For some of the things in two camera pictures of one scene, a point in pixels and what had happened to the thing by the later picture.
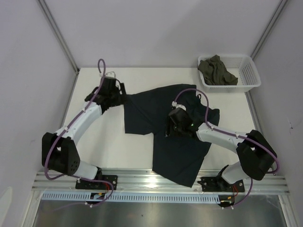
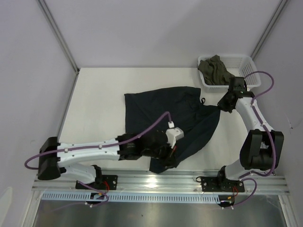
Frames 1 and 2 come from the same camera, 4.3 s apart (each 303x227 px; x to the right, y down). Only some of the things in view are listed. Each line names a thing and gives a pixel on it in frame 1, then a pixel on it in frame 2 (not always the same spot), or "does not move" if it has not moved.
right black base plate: [215, 184] does not move
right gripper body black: [170, 124] → [224, 104]
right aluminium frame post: [268, 28] does not move
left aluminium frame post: [59, 34] does not move
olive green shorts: [214, 72] does not move
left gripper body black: [116, 97] → [164, 152]
